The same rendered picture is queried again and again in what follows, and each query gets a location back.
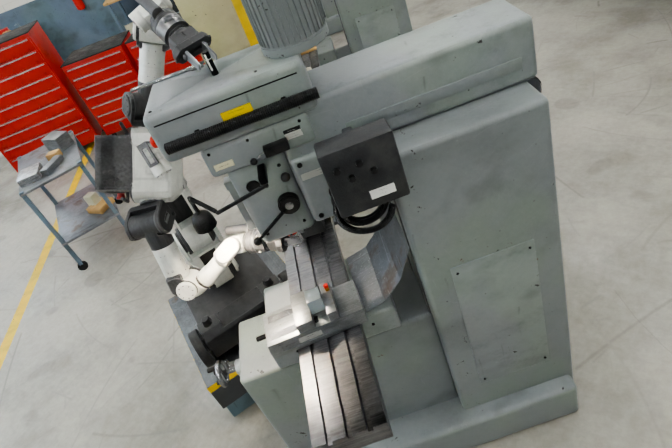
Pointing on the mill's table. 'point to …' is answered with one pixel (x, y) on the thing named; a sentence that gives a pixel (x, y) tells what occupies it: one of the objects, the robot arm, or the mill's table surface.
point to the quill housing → (257, 204)
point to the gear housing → (220, 160)
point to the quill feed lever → (287, 202)
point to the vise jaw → (301, 312)
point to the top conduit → (241, 121)
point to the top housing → (223, 97)
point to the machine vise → (278, 336)
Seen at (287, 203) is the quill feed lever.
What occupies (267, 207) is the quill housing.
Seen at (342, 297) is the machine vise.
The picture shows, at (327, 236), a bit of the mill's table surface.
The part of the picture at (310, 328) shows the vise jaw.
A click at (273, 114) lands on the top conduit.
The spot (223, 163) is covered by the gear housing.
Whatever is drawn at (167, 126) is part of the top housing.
